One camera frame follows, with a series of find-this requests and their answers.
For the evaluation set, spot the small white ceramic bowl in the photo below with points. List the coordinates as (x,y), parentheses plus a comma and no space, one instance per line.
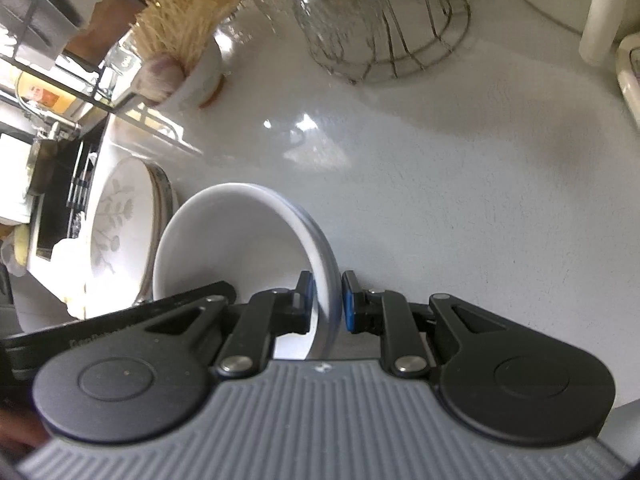
(200,75)

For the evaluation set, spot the clear drinking glass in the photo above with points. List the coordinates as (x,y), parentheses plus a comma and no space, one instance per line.
(122,67)

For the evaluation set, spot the black dish rack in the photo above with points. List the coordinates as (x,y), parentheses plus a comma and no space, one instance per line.
(30,10)

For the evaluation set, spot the black sink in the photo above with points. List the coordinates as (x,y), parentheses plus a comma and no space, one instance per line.
(55,210)

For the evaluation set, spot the cluster of clear glass cups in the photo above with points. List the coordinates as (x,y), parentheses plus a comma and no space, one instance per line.
(340,5)

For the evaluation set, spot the person's left hand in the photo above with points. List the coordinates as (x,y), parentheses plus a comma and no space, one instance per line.
(17,432)

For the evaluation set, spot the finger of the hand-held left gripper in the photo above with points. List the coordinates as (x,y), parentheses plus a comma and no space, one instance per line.
(190,297)

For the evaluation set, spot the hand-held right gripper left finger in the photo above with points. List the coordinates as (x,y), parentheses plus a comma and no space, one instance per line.
(308,305)

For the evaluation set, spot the garlic bulbs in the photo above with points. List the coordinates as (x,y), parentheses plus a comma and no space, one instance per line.
(160,77)

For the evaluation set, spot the white leaf-pattern plate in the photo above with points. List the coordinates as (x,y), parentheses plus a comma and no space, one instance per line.
(117,230)
(157,210)

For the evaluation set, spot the roll-up sink rack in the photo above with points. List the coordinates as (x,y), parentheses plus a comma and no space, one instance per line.
(80,185)

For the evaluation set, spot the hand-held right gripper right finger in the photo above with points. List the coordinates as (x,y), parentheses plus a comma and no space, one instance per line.
(348,305)

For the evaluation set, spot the dark wooden cutting board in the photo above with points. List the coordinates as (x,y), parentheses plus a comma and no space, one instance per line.
(115,20)

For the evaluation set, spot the white drip tray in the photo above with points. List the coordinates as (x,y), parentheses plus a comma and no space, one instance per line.
(150,132)

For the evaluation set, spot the translucent white plastic bowl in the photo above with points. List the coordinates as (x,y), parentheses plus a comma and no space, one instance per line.
(225,250)

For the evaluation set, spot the beige straw bundle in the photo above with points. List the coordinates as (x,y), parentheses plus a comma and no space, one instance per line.
(185,10)

